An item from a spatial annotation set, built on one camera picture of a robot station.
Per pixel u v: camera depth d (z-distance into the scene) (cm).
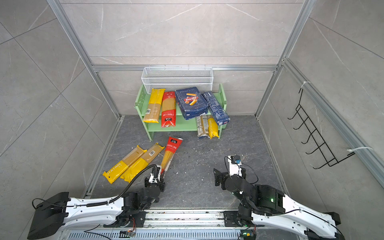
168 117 78
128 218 65
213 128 91
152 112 81
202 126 93
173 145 86
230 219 73
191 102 82
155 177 65
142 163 91
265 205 44
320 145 63
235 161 55
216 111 80
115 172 88
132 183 56
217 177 58
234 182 49
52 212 47
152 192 60
